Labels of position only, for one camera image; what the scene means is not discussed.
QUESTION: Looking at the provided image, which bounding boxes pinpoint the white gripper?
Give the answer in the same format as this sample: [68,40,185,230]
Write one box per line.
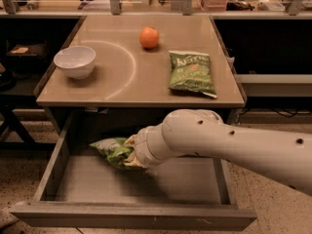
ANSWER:
[123,127,161,168]

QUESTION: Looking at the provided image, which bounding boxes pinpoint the green rice chip bag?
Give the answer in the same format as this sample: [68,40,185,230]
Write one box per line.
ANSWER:
[90,137,145,171]

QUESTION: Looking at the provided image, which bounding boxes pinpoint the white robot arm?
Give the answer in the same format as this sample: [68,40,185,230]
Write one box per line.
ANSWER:
[124,109,312,195]

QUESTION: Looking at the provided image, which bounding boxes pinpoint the open grey drawer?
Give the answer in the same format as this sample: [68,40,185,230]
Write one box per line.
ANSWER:
[11,109,256,231]

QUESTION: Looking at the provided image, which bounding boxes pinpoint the grey counter cabinet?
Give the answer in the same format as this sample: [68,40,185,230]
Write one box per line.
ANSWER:
[33,14,248,138]

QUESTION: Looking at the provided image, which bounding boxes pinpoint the green jalapeno chip bag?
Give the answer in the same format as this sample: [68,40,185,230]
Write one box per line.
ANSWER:
[169,51,217,98]

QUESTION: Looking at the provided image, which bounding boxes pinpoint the white ceramic bowl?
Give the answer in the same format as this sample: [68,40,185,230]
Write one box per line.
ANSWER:
[54,46,97,79]

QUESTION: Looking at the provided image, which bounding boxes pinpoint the orange fruit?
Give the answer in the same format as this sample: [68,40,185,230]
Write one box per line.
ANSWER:
[139,26,159,49]

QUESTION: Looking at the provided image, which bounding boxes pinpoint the dark side table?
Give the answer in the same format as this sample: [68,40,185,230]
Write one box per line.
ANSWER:
[0,42,58,151]

